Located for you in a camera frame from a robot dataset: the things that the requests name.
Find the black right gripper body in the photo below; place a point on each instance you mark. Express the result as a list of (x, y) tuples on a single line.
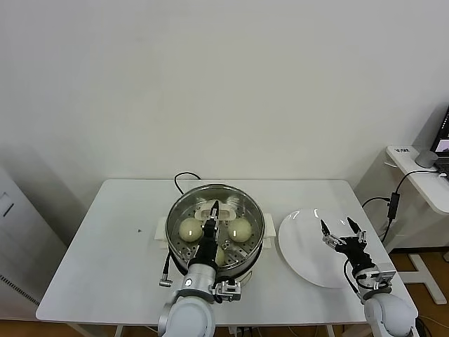
[(354, 254)]

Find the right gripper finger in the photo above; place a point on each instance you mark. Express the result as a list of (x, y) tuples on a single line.
[(331, 239), (361, 237)]

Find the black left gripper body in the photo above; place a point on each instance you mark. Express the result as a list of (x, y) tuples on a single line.
[(208, 249)]

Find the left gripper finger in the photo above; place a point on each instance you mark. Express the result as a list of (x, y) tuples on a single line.
[(212, 214), (218, 215)]

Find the round glass pot lid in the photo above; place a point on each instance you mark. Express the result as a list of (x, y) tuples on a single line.
[(228, 215)]

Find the white steamed baozi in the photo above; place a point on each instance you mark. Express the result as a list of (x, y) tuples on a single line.
[(221, 258), (240, 230), (189, 230)]

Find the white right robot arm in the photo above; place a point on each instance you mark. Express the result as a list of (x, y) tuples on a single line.
[(389, 314)]

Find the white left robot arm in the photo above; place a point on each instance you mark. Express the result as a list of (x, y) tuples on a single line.
[(189, 312)]

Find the stainless steel steamer basket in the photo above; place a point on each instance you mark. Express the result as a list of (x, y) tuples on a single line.
[(249, 259)]

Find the white round plate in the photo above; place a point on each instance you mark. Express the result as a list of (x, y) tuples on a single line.
[(301, 245)]

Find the white electric cooker base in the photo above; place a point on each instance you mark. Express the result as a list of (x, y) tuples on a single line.
[(268, 228)]

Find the white side desk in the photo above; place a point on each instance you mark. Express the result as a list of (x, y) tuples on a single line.
[(424, 189)]

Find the white table leg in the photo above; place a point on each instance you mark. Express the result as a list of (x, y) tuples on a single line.
[(329, 331), (118, 331)]

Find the grey cylinder speaker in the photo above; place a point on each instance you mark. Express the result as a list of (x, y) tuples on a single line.
[(425, 158)]

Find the open laptop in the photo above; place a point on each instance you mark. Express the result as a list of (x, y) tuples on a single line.
[(442, 140)]

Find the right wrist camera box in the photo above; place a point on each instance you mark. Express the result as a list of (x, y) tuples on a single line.
[(384, 277)]

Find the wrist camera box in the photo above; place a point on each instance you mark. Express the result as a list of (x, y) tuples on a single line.
[(228, 289), (384, 277)]

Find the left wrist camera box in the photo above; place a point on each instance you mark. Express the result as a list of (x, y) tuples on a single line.
[(228, 289)]

